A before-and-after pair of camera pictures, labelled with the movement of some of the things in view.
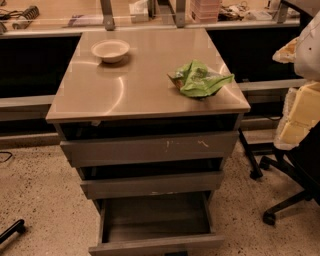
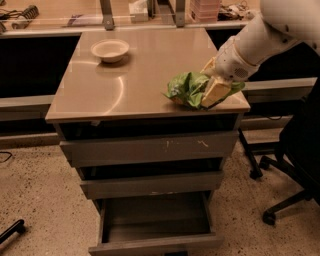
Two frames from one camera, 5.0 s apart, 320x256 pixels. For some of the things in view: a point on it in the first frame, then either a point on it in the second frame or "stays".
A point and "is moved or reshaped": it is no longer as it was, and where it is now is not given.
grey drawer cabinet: x=148 y=117 stays
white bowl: x=111 y=50 stays
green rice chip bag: x=196 y=79 is moved or reshaped
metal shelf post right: x=180 y=13 stays
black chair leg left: x=19 y=226 stays
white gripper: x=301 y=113 -> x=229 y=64
